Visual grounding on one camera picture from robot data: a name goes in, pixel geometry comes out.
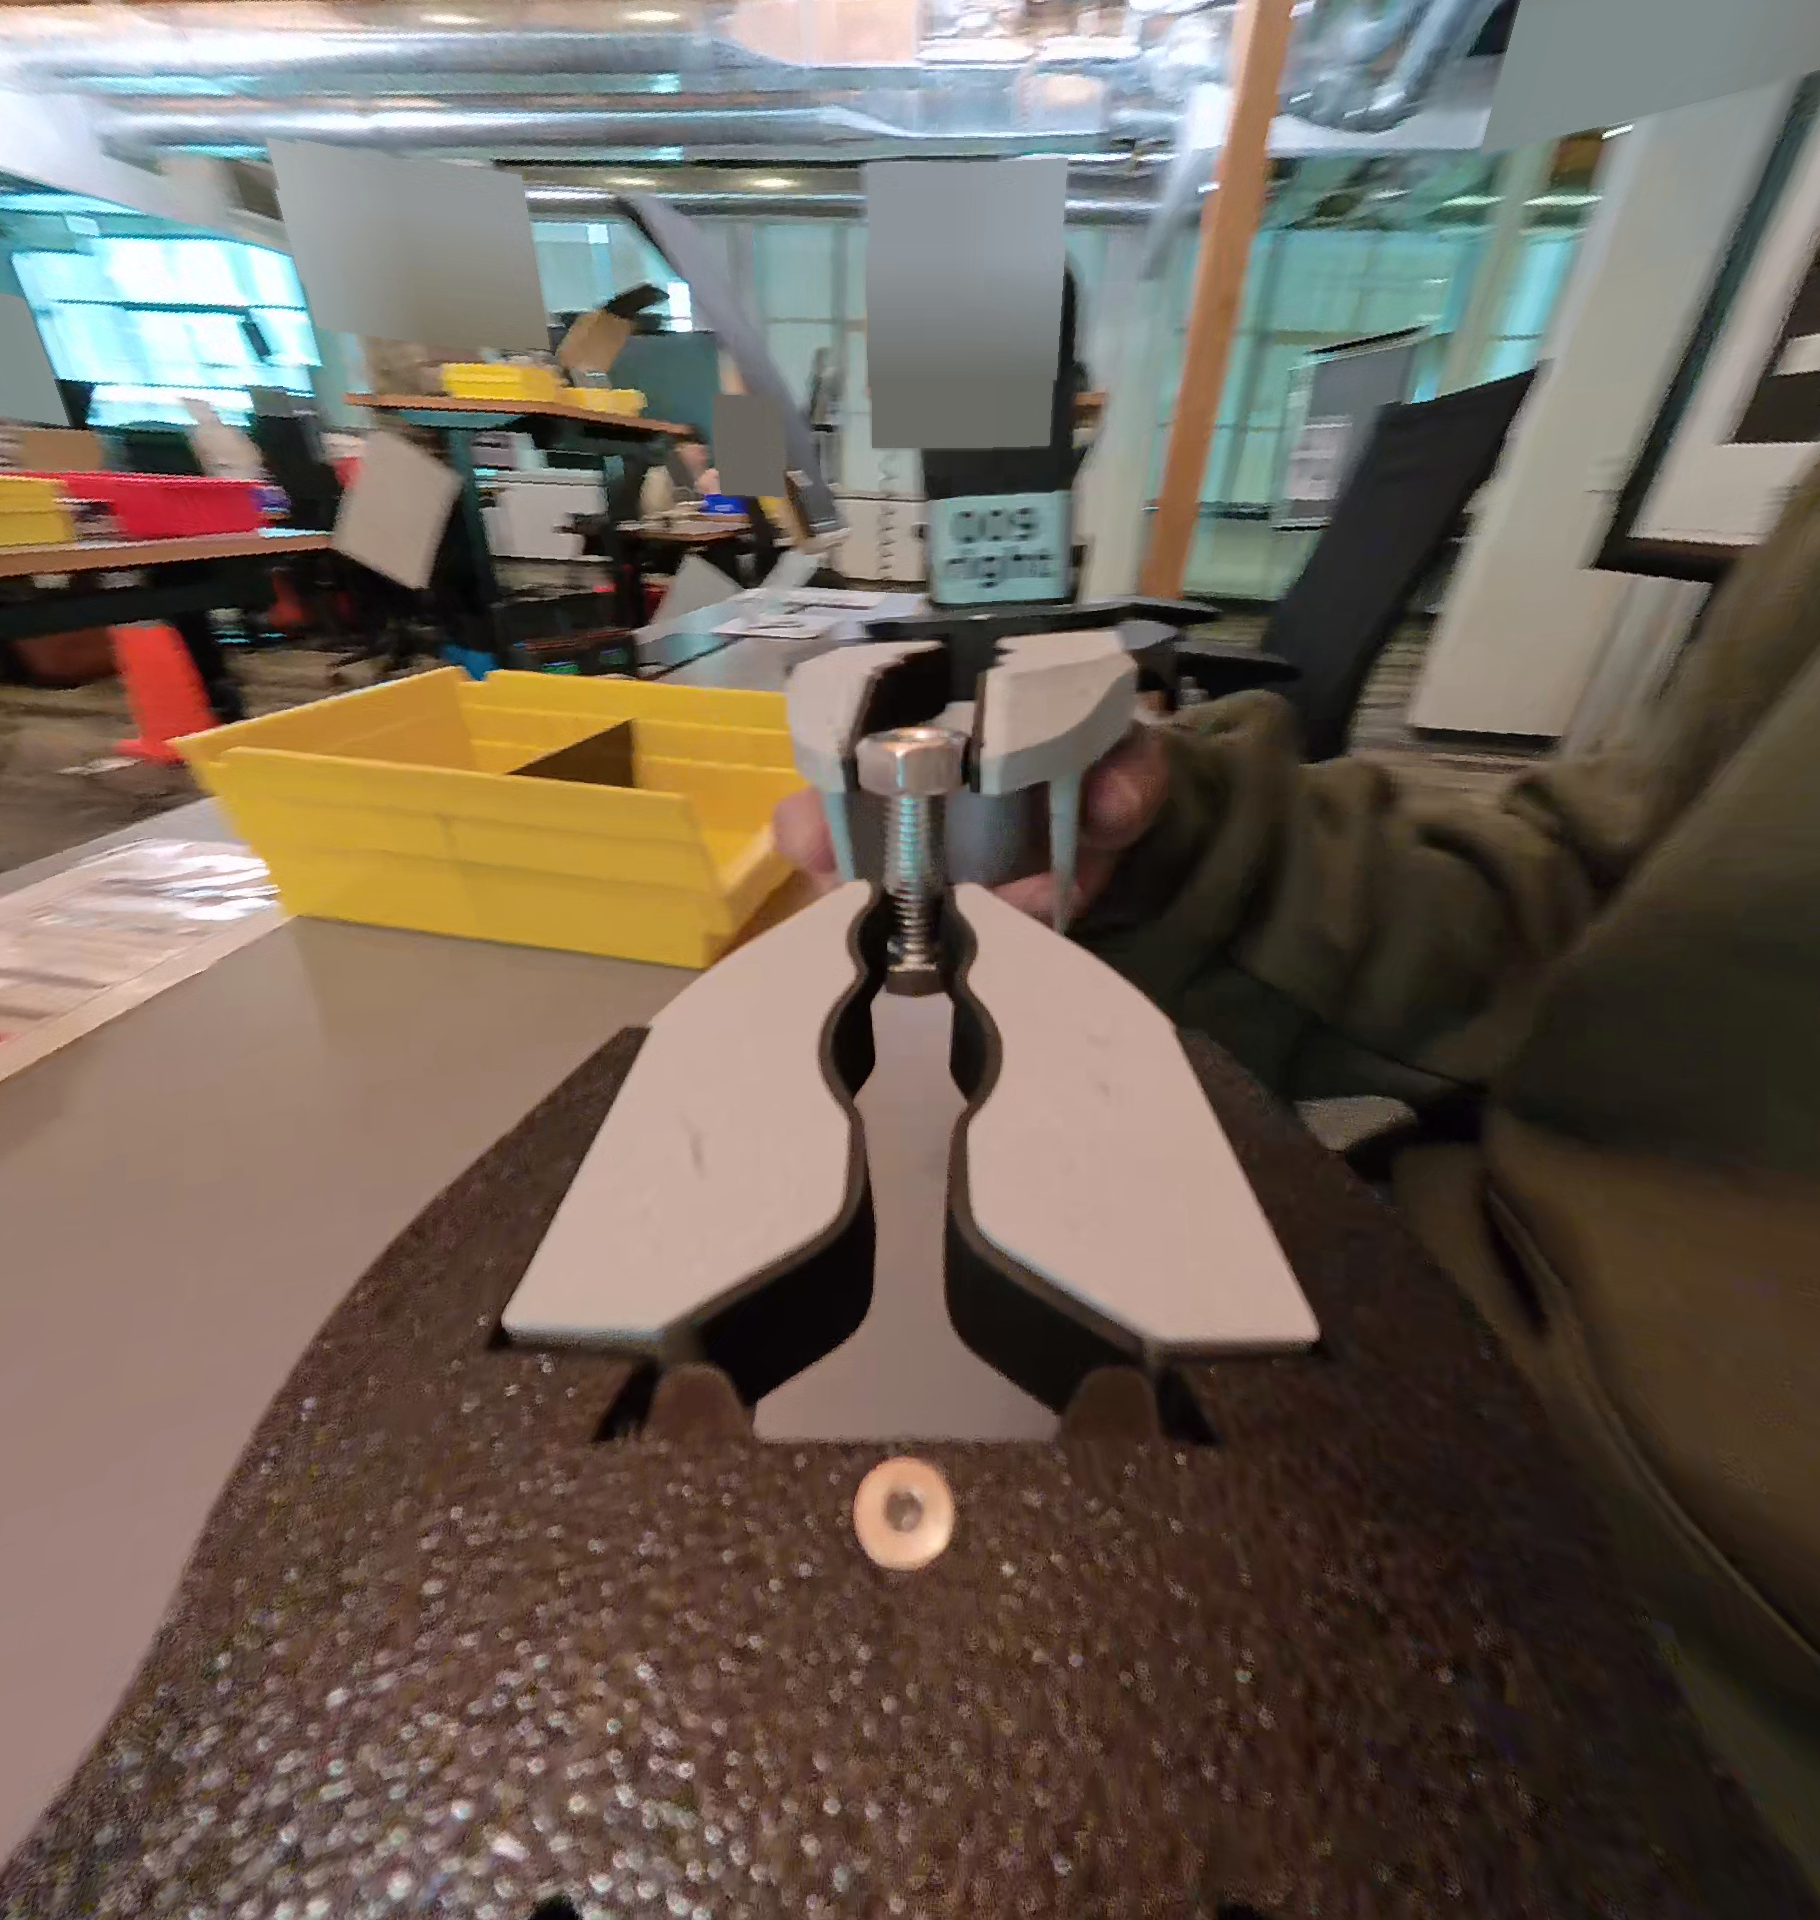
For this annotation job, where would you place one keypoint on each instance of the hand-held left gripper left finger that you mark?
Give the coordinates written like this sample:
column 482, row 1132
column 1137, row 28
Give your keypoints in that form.
column 701, row 1169

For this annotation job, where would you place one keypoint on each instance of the yellow plastic bin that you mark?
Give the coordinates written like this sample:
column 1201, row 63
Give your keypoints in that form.
column 499, row 381
column 10, row 514
column 446, row 839
column 602, row 404

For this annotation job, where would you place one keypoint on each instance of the long wooden table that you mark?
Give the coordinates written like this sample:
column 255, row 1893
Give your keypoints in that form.
column 129, row 558

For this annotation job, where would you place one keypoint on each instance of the wooden support post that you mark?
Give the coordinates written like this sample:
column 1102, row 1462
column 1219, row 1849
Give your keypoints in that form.
column 1211, row 375

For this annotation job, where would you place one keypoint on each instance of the steel bolt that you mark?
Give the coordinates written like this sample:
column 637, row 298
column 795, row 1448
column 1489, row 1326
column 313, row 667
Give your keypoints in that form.
column 919, row 877

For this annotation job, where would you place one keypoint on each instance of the laminated barcode sheet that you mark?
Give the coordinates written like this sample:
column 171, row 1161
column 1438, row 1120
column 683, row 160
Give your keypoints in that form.
column 86, row 930

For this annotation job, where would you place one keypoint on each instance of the silver ventilation duct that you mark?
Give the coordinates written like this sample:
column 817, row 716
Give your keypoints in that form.
column 402, row 61

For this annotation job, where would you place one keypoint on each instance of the steel hex nut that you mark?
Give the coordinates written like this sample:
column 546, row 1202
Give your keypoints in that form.
column 902, row 766

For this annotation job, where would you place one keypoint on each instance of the checkered marker board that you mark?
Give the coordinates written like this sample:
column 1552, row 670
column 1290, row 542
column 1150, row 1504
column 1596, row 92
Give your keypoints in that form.
column 1810, row 375

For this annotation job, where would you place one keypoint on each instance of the black office chair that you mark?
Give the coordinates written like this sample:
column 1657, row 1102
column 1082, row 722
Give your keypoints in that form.
column 1390, row 539

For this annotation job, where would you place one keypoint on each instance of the grey notice board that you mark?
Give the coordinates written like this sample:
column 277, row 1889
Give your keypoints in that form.
column 1354, row 435

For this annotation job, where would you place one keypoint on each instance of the person's right forearm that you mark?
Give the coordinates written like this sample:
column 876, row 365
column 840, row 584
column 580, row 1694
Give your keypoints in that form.
column 1302, row 870

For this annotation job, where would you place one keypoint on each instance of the orange traffic cone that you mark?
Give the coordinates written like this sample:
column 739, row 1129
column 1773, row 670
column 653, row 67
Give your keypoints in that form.
column 168, row 697

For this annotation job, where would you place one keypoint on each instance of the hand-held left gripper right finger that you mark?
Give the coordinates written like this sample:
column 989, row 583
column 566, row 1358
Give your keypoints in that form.
column 1121, row 1169

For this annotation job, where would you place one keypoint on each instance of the grey desk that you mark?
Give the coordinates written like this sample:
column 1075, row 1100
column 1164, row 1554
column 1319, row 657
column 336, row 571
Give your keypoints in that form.
column 250, row 1200

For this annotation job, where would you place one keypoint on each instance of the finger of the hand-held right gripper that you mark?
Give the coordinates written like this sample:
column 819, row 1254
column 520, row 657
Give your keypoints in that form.
column 1060, row 704
column 829, row 704

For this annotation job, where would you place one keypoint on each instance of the standing desk wooden top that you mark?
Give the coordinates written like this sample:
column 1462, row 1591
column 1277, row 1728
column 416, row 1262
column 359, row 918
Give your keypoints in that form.
column 551, row 418

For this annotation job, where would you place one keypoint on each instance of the red plastic bin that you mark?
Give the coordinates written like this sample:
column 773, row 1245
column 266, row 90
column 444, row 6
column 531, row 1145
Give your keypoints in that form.
column 175, row 503

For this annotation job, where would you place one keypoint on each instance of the person's right hand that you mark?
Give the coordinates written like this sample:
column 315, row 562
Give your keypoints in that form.
column 1121, row 817

